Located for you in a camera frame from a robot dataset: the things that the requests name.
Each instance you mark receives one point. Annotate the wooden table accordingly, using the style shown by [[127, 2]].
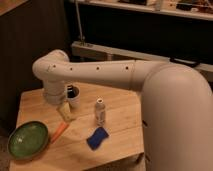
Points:
[[70, 152]]

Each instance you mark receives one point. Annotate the upper shelf with items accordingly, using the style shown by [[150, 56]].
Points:
[[156, 7]]

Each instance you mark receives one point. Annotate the orange carrot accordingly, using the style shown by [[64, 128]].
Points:
[[59, 131]]

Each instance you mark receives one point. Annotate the white cup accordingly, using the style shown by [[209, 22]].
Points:
[[73, 96]]

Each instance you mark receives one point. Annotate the blue sponge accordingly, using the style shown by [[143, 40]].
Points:
[[95, 140]]

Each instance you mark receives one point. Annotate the small white bottle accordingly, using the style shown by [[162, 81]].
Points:
[[100, 112]]

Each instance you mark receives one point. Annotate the metal vertical pole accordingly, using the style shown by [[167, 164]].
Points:
[[81, 36]]

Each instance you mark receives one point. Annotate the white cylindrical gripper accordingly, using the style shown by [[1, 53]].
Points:
[[54, 94]]

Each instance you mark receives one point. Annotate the green bowl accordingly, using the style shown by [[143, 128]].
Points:
[[28, 140]]

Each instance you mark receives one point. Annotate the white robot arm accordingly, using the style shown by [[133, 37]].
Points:
[[176, 104]]

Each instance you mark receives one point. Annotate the grey metal shelf beam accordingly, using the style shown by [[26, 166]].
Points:
[[93, 51]]

